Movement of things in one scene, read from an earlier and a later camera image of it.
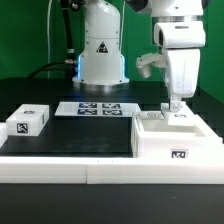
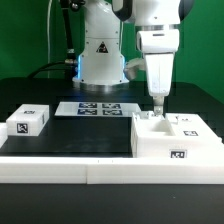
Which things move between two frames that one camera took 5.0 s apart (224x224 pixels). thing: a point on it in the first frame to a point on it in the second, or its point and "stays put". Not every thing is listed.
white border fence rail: (203, 169) stays put
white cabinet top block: (28, 120) stays put
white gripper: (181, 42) to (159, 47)
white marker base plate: (98, 109) stays put
